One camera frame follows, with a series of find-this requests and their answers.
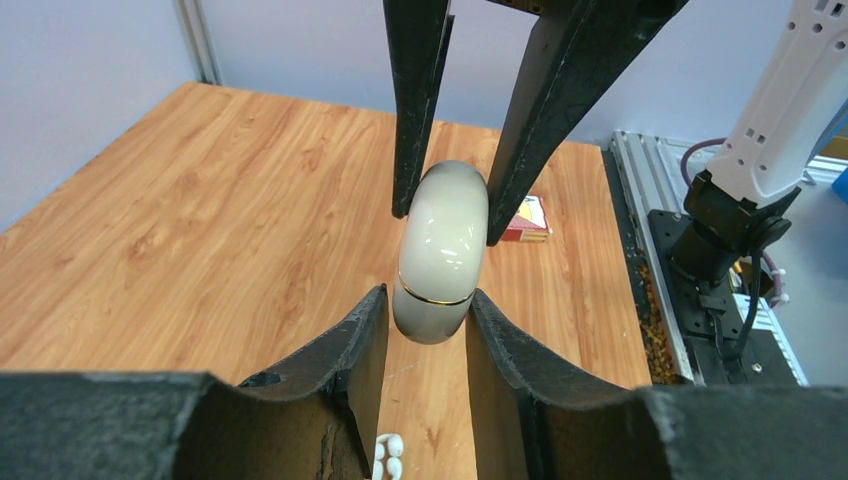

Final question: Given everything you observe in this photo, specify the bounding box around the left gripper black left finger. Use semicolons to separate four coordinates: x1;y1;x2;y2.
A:
1;285;389;479

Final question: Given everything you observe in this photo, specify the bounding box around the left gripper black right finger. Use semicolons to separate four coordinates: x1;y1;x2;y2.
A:
465;291;847;479

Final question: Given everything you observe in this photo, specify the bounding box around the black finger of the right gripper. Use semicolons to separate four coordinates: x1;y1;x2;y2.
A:
383;0;454;219
487;0;684;246

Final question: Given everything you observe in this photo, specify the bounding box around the white earbud charging case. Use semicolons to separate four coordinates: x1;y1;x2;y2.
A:
392;160;489;345

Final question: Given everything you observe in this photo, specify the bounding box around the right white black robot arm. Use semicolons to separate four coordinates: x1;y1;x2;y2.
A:
383;1;847;283

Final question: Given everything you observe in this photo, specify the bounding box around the white eartips cluster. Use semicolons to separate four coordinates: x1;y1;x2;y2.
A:
371;433;405;480

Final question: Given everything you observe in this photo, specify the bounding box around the red card box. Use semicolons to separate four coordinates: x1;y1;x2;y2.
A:
500;195;552;242

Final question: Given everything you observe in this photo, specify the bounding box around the aluminium rail frame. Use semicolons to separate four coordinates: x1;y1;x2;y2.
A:
610;131;847;386

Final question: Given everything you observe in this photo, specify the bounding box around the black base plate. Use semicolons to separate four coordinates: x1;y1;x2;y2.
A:
603;148;803;386

